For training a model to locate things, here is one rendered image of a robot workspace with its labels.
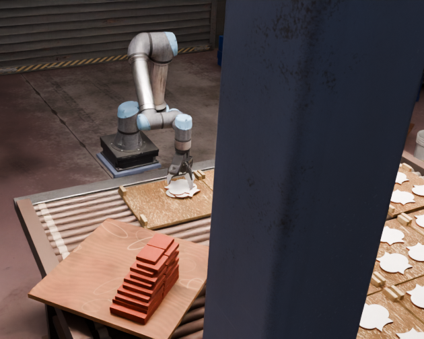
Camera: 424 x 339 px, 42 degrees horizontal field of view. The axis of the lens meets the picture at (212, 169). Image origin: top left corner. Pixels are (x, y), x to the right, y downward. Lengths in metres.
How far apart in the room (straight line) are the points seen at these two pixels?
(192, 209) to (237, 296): 2.06
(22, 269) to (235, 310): 3.32
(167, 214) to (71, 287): 0.69
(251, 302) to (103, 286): 1.51
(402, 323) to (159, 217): 1.07
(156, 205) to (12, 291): 1.36
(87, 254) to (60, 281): 0.16
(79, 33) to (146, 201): 4.91
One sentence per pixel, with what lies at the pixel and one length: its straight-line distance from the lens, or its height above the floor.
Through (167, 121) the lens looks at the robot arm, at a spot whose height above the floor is 1.27.
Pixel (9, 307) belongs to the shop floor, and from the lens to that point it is 3.48.
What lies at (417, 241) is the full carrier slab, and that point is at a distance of 2.55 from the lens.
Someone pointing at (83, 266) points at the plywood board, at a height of 1.04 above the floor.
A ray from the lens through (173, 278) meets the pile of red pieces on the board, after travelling 1.90.
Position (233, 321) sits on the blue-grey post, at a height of 1.96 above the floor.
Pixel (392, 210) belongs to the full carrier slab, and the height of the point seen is 0.95.
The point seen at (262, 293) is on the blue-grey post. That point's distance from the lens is 0.41.
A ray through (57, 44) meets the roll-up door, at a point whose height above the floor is 0.30.
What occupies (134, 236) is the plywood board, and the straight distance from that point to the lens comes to 2.14.
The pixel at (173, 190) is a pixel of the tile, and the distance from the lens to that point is 2.59.
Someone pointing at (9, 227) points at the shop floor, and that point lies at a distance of 4.15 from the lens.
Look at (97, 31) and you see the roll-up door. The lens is 7.34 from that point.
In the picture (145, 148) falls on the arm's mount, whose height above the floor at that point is 0.96.
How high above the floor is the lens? 2.28
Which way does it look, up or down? 28 degrees down
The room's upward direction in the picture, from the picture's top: 4 degrees clockwise
